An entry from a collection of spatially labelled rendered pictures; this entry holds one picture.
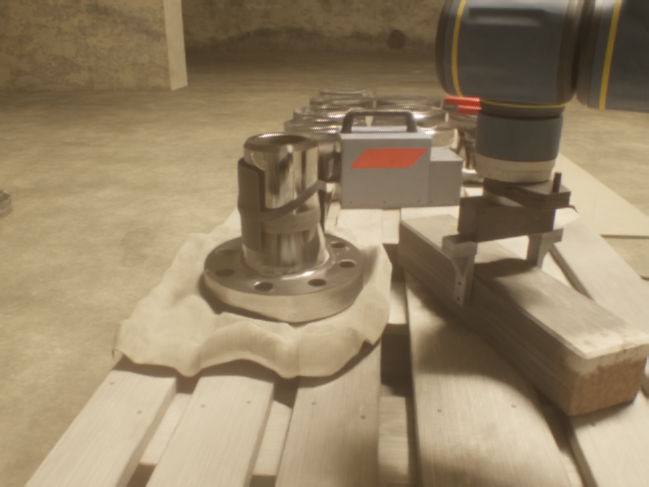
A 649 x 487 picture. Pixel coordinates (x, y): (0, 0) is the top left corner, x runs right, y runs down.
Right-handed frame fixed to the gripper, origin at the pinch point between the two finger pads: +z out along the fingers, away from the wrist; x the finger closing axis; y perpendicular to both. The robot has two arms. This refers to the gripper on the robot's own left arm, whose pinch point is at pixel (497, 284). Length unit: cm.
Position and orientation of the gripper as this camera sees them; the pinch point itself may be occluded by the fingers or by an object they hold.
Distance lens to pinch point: 83.9
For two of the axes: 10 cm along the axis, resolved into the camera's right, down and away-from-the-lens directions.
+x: -9.4, 1.3, -3.0
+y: -3.3, -3.6, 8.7
